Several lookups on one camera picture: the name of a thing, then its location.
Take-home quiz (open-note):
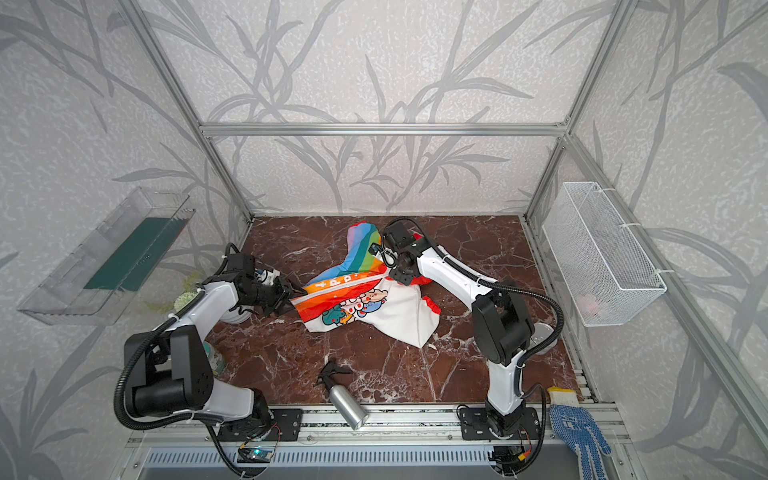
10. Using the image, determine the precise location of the white colourful children's jacket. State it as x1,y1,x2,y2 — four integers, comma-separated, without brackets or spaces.
292,222,441,348

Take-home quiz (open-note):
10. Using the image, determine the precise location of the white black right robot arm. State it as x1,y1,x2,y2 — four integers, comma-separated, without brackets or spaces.
368,222,534,439

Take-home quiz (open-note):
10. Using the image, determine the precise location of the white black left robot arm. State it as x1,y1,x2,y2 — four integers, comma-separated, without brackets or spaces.
113,247,306,431

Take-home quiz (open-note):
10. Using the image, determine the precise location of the small potted flower plant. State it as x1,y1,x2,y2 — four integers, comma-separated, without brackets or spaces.
172,272,203,313

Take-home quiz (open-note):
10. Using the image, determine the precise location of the silver spray bottle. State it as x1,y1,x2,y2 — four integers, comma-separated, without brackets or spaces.
318,358,369,431

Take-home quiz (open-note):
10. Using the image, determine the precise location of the silver metal tin can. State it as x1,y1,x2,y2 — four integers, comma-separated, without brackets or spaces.
529,322,559,356

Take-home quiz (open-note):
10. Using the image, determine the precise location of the blue white work glove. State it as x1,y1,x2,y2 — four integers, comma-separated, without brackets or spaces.
547,387,612,480

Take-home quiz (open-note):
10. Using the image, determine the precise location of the clear plastic wall shelf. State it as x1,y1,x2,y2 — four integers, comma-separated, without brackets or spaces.
18,187,195,326

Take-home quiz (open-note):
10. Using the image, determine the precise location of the white wire mesh basket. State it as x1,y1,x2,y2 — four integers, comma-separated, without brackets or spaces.
543,182,667,327

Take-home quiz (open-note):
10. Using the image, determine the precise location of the aluminium frame profile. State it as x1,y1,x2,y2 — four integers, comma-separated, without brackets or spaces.
118,1,767,448

